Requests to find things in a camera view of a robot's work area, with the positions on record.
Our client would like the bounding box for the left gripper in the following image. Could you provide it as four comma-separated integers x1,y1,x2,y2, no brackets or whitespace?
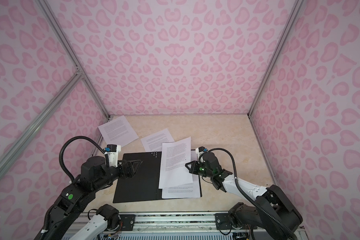
94,157,142,193

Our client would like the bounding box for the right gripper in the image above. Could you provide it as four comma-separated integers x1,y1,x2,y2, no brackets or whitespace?
183,160,214,179

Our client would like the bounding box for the black and white folder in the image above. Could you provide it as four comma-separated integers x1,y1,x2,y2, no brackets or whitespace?
113,152,169,204

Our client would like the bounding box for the hidden paper sheet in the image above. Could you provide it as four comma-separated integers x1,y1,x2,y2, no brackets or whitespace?
159,137,193,189

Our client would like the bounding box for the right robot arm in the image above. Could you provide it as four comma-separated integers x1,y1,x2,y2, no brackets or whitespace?
185,149,303,240

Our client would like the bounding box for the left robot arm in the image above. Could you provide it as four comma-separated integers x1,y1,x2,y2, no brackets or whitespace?
35,156,142,240

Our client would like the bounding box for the centre highlighted paper sheet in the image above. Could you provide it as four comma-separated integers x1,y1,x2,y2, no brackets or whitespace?
141,129,174,152

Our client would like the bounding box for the left diagonal aluminium bar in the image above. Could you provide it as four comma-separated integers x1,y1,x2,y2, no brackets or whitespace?
0,71,83,181

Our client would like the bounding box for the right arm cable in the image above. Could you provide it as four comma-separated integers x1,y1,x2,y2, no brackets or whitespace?
199,147,298,240

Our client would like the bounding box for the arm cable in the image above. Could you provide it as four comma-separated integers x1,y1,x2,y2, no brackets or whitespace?
199,147,298,240
40,135,109,240

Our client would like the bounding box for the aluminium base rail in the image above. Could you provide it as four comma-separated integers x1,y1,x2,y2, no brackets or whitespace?
59,210,307,240

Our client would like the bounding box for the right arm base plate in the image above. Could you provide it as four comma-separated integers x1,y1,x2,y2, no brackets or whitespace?
214,213,238,231

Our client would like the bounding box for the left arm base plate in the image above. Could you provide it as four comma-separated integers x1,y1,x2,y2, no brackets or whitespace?
120,214,136,232

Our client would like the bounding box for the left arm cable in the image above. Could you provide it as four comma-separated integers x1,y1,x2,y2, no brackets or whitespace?
40,135,109,240

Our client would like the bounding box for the left corner aluminium post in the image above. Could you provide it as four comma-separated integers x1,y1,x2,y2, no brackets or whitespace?
35,0,111,120

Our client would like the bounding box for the corner aluminium post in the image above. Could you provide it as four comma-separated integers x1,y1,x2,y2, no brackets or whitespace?
35,0,111,120
248,0,306,119

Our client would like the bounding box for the right corner aluminium post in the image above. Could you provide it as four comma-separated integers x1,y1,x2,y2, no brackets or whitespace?
248,0,306,119

